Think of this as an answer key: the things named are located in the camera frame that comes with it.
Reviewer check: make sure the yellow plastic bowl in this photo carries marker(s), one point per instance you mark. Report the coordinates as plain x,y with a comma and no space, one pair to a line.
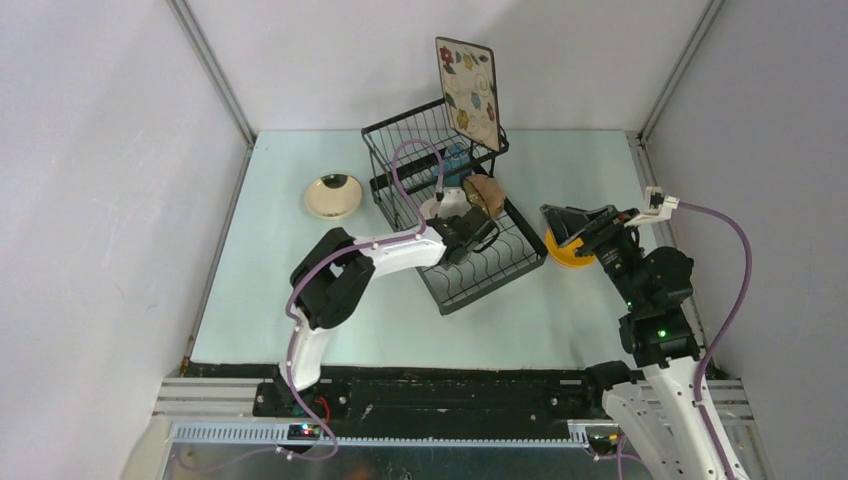
566,256

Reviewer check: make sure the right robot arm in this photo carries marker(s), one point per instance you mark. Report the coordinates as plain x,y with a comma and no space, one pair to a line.
689,440

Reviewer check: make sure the tan bowl with dark rim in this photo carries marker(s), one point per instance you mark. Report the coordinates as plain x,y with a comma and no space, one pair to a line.
485,192

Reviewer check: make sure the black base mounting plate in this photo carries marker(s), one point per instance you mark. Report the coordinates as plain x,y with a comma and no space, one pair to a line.
452,404

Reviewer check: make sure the white two-handled soup cup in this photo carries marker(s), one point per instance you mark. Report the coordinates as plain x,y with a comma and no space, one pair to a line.
453,202

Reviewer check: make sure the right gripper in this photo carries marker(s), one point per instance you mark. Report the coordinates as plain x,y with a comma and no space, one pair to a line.
589,229

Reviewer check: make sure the square floral ceramic plate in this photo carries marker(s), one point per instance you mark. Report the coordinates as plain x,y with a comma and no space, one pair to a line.
468,81

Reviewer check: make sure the round cream plate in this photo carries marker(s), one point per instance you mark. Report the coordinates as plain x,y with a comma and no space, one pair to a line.
333,196

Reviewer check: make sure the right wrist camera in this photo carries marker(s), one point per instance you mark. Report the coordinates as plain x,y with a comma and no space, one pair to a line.
659,208

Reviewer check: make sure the blue floral mug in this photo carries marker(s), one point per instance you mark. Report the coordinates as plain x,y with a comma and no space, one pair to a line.
455,158

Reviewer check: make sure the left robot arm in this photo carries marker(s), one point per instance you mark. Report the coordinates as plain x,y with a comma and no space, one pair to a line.
328,284

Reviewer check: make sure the black wire dish rack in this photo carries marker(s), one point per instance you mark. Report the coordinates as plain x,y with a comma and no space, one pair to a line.
407,152

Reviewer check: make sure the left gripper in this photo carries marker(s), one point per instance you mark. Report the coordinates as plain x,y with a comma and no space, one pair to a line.
468,225

